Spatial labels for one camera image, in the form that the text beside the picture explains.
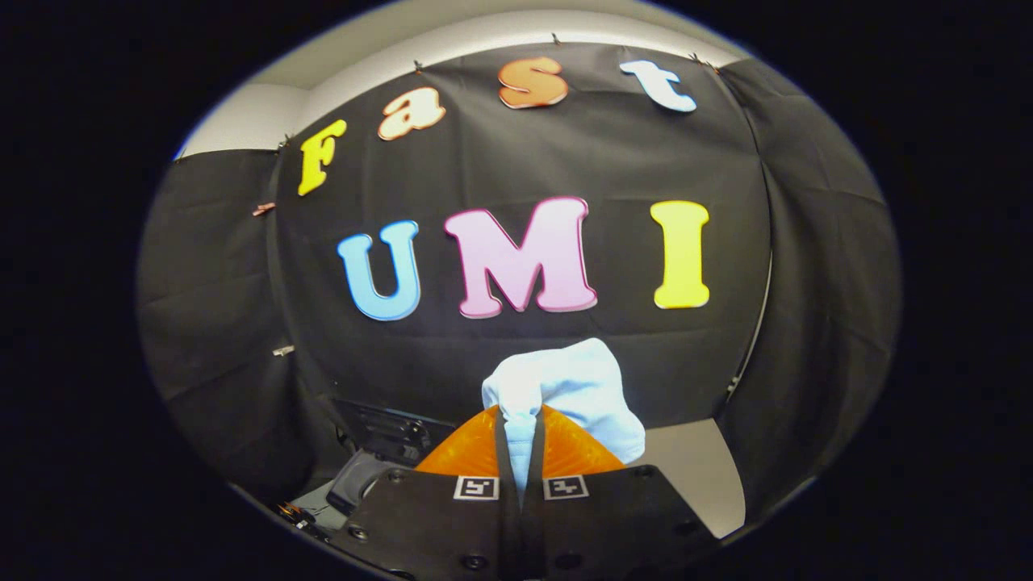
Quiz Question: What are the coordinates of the black backdrop cloth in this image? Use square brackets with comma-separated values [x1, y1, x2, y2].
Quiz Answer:
[136, 40, 903, 533]

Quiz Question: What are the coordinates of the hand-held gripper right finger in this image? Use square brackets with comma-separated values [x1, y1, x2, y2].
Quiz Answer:
[521, 405, 719, 581]

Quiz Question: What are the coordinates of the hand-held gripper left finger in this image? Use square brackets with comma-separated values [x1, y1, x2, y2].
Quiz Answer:
[329, 405, 521, 581]

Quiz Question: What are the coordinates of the grey washing machine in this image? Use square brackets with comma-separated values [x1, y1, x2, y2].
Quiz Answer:
[278, 395, 457, 541]

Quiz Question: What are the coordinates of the light blue shirt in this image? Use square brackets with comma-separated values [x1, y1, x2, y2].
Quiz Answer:
[482, 337, 646, 505]

